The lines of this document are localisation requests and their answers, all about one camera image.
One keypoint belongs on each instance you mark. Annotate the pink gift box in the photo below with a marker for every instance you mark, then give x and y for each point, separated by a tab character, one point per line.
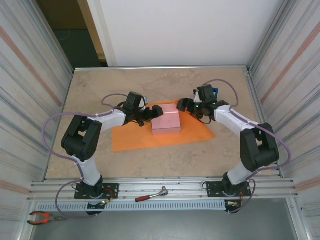
166	123

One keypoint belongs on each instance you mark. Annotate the orange wrapping paper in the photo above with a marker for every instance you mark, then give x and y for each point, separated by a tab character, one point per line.
130	140

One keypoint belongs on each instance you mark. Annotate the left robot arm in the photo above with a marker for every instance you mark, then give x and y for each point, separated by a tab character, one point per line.
82	140

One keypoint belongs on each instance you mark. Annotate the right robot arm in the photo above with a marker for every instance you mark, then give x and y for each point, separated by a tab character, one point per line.
260	150

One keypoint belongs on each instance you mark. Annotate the blue tape dispenser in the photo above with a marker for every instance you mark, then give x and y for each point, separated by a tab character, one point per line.
216	91

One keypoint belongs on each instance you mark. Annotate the thin aluminium table rail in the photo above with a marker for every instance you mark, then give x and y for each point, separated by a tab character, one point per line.
162	67

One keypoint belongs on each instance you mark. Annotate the wide aluminium rail frame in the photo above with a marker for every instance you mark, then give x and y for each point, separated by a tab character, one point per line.
150	181

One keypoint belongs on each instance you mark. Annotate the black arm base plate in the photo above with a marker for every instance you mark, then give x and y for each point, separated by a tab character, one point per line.
212	190
112	186

